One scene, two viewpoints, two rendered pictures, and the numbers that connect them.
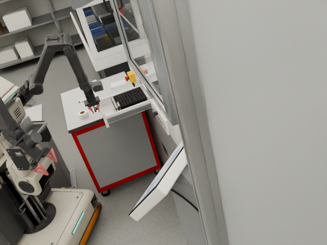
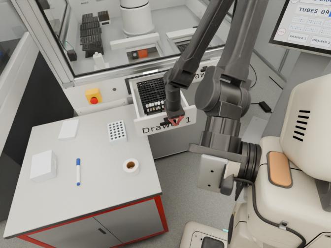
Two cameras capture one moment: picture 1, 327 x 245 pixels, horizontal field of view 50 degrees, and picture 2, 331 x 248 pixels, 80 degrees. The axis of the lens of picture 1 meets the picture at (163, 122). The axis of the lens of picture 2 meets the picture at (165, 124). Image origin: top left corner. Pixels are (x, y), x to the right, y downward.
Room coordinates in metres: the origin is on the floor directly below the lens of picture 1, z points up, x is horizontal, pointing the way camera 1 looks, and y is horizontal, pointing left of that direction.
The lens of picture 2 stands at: (2.05, 1.01, 1.55)
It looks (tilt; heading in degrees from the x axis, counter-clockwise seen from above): 48 degrees down; 271
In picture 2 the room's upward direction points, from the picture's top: 7 degrees counter-clockwise
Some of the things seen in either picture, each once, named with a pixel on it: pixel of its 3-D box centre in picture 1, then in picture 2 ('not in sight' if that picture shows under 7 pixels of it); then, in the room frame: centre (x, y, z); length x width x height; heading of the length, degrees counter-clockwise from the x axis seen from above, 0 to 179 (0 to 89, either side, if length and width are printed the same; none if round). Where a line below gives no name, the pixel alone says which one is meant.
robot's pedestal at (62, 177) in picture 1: (44, 153); not in sight; (2.46, 1.06, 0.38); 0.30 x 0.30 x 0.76; 8
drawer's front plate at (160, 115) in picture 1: (159, 116); (203, 71); (1.81, 0.01, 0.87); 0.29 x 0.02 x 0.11; 11
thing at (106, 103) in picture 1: (131, 101); (156, 95); (2.10, 0.18, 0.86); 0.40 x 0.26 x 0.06; 101
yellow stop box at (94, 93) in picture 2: (131, 77); (93, 96); (2.44, 0.15, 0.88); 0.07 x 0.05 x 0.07; 11
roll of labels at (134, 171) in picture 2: (83, 114); (131, 167); (2.23, 0.56, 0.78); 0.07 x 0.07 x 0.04
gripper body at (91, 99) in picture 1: (90, 97); (173, 103); (2.02, 0.42, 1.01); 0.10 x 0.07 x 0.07; 101
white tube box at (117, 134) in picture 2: not in sight; (117, 132); (2.31, 0.34, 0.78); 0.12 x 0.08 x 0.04; 103
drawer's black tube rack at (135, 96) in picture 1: (129, 101); (156, 95); (2.09, 0.19, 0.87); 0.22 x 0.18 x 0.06; 101
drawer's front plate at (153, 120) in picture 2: (101, 111); (166, 121); (2.06, 0.39, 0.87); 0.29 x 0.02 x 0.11; 11
